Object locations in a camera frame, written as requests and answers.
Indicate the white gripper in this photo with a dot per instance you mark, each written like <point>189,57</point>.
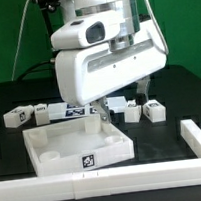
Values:
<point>87,75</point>

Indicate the white square tabletop part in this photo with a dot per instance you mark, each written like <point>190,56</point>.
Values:
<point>76,146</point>

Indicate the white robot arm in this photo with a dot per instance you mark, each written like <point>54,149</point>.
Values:
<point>130,26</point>

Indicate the white tag base sheet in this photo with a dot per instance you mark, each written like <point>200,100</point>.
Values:
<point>59,111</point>

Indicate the white front fence bar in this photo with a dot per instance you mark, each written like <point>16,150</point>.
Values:
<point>103,182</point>

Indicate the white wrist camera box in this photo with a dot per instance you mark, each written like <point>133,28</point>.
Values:
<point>89,30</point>

